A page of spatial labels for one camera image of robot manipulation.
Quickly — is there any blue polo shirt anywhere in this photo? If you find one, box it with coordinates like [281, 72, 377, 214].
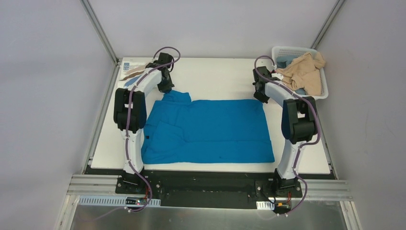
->
[141, 91, 275, 164]

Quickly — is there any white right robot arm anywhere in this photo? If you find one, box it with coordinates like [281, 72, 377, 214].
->
[253, 66, 318, 196]

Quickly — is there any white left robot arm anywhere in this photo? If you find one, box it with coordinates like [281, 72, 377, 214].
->
[113, 53, 175, 194]

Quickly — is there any grey-blue t-shirt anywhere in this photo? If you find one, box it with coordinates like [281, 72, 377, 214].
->
[276, 55, 297, 69]

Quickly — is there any folded white printed t-shirt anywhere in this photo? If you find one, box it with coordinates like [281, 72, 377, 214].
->
[115, 60, 162, 94]

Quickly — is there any white plastic laundry basket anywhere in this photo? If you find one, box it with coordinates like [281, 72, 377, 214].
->
[271, 46, 328, 100]

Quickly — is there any beige t-shirt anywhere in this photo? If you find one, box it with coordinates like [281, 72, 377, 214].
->
[276, 52, 326, 96]

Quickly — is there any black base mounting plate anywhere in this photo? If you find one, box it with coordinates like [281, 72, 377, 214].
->
[84, 165, 337, 210]

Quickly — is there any aluminium frame post left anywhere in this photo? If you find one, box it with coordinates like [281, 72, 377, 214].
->
[80, 0, 119, 65]

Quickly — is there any aluminium frame post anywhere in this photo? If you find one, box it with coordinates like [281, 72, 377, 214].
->
[310, 0, 346, 49]
[80, 0, 119, 65]

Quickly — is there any aluminium frame post right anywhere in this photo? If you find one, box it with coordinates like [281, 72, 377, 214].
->
[310, 0, 346, 49]

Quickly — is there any white slotted cable duct left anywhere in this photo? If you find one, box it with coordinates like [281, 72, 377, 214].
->
[78, 195, 147, 207]

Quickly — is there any white slotted cable duct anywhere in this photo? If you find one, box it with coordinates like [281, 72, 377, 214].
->
[256, 201, 275, 210]
[78, 195, 147, 207]

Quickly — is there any white slotted cable duct right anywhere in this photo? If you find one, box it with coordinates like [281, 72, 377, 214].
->
[256, 201, 275, 210]

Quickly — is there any aluminium front rail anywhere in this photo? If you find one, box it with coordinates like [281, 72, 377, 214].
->
[67, 174, 353, 201]

